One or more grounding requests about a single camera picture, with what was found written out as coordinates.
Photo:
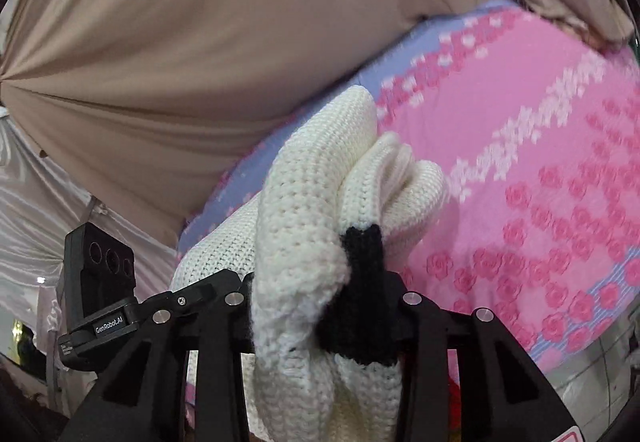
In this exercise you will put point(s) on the white satin curtain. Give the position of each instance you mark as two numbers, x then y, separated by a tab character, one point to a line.
30	202

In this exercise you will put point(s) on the pink floral bedsheet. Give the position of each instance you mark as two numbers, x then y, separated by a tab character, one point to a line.
525	147

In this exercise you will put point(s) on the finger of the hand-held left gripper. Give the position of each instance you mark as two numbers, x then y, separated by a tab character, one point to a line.
195	294

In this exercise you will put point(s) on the white red black knit sweater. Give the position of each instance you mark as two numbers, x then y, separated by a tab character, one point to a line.
300	222

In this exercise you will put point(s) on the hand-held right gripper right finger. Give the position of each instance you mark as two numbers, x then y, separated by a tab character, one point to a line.
425	322

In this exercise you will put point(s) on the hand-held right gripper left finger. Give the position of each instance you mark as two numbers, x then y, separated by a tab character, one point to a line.
220	322

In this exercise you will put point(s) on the beige curtain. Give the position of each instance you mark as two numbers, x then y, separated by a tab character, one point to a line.
200	47

